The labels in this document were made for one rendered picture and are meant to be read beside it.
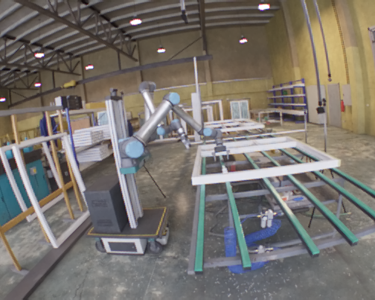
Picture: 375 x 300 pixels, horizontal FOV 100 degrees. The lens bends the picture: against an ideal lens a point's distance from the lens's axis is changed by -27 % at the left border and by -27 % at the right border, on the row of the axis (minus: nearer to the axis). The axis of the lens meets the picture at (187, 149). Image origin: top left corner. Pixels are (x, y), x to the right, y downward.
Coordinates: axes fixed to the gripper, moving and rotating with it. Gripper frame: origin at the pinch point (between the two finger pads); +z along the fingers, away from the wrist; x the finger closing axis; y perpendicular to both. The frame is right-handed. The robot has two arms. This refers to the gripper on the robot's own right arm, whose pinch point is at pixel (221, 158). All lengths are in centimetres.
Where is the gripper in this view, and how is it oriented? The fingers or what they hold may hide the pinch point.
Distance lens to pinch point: 229.5
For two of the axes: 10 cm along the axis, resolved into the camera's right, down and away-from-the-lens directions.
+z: 0.7, 9.2, -3.8
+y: -2.5, -3.5, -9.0
